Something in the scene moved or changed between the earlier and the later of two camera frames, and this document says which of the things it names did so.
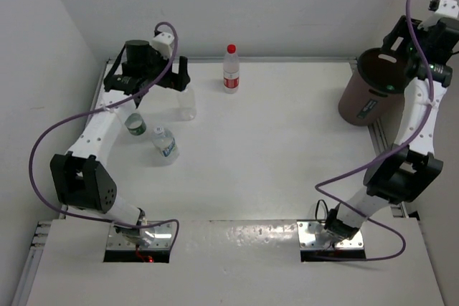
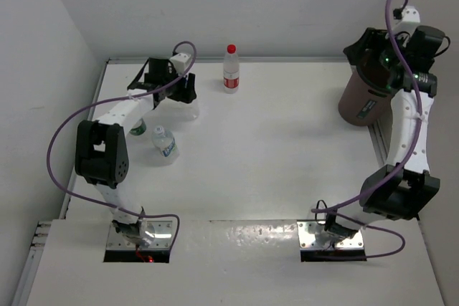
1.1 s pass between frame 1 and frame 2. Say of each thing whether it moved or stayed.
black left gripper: moved
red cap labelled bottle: stayed
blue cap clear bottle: stayed
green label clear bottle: stayed
